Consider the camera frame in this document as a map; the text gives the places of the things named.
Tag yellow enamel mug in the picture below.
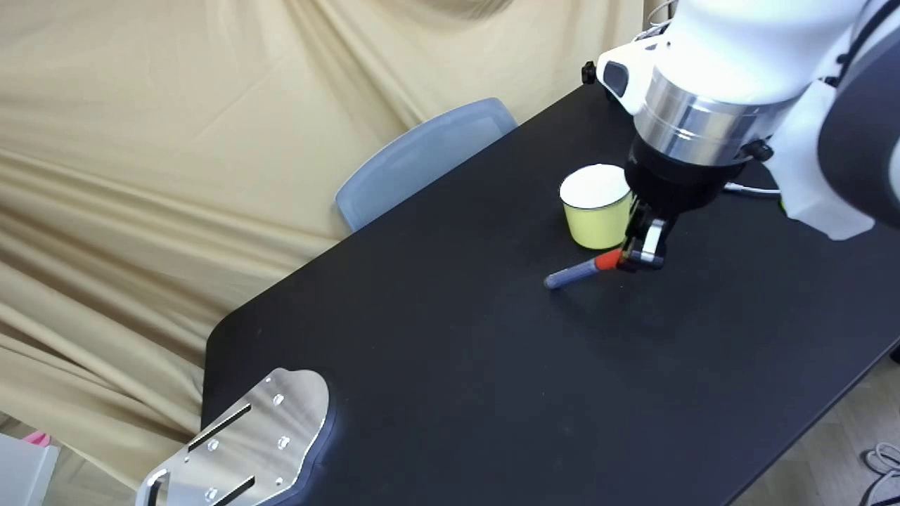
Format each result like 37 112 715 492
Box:
556 164 642 253

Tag white plastic box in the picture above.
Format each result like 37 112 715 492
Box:
0 431 66 506

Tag beige cloth backdrop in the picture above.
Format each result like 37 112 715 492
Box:
0 0 679 489

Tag grey marker with red cap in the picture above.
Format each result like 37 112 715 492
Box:
544 248 629 292

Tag grey-blue chair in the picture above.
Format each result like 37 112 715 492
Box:
336 95 521 236

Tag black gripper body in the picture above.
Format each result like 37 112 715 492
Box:
621 139 753 225

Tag grey chair base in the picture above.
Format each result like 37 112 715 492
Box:
857 440 900 506

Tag silver metal plate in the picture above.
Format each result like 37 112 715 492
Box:
132 367 333 506

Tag black camera rig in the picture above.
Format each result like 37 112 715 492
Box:
580 59 614 92

